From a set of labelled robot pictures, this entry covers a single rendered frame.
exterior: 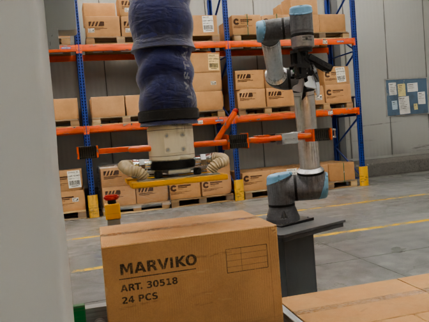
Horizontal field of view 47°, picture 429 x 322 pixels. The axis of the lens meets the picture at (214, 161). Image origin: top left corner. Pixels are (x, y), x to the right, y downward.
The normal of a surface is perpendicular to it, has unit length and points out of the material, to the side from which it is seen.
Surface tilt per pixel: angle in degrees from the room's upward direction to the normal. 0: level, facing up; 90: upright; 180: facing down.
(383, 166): 90
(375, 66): 90
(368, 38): 90
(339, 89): 88
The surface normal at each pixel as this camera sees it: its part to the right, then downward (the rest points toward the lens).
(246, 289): 0.24, 0.04
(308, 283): 0.58, 0.00
